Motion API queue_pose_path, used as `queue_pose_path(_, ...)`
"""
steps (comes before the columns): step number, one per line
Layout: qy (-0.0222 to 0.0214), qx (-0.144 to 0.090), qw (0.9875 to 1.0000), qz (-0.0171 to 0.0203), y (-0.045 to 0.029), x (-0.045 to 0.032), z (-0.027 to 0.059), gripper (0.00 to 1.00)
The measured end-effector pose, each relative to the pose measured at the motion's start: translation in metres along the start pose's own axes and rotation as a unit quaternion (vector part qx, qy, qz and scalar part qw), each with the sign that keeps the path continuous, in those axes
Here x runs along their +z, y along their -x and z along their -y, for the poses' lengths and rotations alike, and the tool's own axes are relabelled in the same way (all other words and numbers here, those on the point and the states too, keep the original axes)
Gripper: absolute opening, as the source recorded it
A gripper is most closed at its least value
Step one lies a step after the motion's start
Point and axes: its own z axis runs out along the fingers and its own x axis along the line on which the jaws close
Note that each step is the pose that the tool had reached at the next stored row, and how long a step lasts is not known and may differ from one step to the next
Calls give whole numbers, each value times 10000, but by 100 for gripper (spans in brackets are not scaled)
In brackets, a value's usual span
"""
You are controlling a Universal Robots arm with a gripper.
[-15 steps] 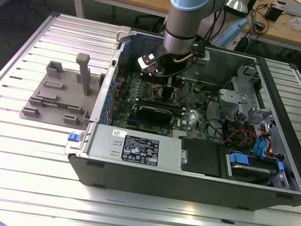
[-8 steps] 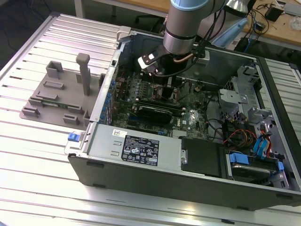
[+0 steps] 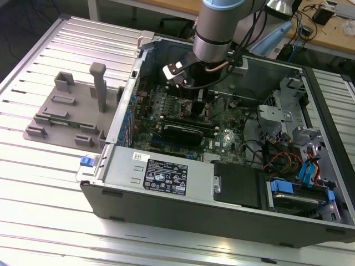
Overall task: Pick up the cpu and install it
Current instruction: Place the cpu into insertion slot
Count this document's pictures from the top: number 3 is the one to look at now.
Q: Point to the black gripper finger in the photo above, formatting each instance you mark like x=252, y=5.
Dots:
x=200, y=95

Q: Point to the thin metal locking lever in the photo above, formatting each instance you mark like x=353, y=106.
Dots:
x=181, y=95

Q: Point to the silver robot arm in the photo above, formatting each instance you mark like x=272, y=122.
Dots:
x=213, y=30

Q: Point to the CPU socket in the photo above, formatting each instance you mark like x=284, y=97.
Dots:
x=187, y=112

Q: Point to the black installed RAM stick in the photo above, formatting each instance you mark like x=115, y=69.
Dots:
x=188, y=122

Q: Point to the round coin battery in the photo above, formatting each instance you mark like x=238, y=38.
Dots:
x=232, y=104

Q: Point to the black graphics card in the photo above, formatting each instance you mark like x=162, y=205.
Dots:
x=181, y=134

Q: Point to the green motherboard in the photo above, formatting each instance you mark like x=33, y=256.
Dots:
x=230, y=133

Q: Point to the silver chipset heatsink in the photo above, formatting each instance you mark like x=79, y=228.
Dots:
x=210, y=157

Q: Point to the gray case release latch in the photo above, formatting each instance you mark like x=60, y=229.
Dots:
x=145, y=38

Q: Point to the silver metal drive cage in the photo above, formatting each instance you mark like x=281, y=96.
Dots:
x=274, y=110

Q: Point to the silver power supply unit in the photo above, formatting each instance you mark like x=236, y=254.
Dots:
x=122, y=169

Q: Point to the small electronic module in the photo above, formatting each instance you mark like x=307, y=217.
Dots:
x=306, y=30

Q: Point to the black open PC case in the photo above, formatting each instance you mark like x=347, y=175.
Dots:
x=166, y=210

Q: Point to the gray plastic parts rack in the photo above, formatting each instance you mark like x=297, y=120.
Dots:
x=80, y=110

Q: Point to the blue case latch clip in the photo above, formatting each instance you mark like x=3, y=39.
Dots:
x=86, y=161

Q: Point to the black box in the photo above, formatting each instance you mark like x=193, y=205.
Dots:
x=321, y=15

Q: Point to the wooden desk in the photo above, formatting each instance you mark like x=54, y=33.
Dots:
x=332, y=38

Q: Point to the hard disk in blue carrier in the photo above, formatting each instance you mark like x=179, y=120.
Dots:
x=294, y=199

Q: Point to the green RAM stick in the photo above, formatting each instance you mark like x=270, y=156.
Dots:
x=62, y=122

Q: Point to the gray flat device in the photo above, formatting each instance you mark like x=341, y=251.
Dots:
x=345, y=10

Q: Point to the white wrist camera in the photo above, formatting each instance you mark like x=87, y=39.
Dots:
x=173, y=70

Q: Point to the white desk frame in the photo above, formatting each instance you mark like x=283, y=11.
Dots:
x=135, y=19

